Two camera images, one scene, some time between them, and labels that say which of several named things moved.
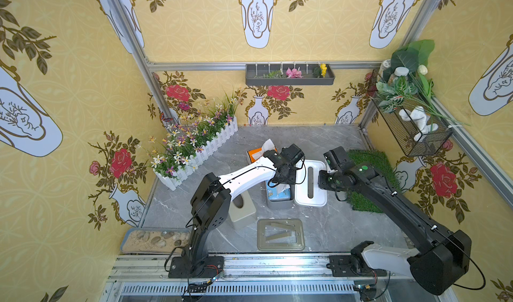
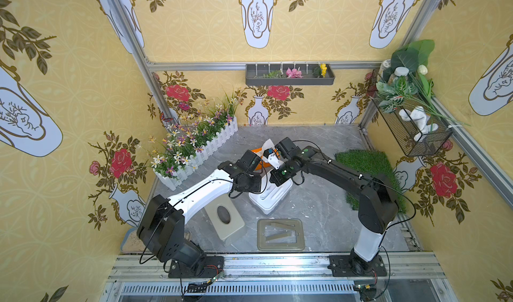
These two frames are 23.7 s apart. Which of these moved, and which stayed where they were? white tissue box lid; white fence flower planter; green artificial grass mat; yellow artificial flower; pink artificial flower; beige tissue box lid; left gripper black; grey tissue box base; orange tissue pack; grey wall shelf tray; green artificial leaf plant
Moved: beige tissue box lid; grey tissue box base; left gripper black; white tissue box lid
Stayed: orange tissue pack; grey wall shelf tray; green artificial grass mat; green artificial leaf plant; yellow artificial flower; pink artificial flower; white fence flower planter
